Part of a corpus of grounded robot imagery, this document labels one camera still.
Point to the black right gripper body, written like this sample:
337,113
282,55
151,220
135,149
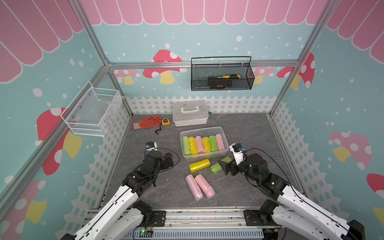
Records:
236,168

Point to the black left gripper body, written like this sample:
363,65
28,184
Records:
164,164

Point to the light green trash bag roll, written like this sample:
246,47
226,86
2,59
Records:
217,167

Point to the pale green trash bag roll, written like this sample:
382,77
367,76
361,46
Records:
186,146

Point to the bright green trash bag roll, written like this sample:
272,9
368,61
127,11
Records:
213,143

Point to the pink trash bag roll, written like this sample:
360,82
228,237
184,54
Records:
199,144
194,188
220,142
205,186

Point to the yellow trash bag roll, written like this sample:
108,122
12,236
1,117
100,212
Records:
206,144
193,146
197,166

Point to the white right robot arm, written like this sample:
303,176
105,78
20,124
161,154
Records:
287,207

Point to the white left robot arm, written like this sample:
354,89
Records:
120,201

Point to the clear plastic storage box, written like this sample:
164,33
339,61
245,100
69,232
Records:
205,132

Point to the yellow tape measure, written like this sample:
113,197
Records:
166,122

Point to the red work glove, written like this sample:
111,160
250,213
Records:
148,122

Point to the white plastic tool case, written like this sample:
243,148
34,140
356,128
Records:
189,113

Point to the green circuit board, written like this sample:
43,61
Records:
145,233

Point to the black tool with orange label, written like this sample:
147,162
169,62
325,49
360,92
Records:
219,83

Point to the yellow black screwdriver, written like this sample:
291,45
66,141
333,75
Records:
226,77

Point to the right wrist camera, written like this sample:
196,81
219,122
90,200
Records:
238,153

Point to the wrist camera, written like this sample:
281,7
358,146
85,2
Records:
150,146
238,153

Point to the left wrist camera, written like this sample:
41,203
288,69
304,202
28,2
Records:
150,146

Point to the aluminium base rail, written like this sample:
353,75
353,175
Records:
210,217

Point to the white wire mesh basket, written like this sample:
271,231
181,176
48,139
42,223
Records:
93,111

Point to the black wire mesh basket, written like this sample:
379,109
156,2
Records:
204,67

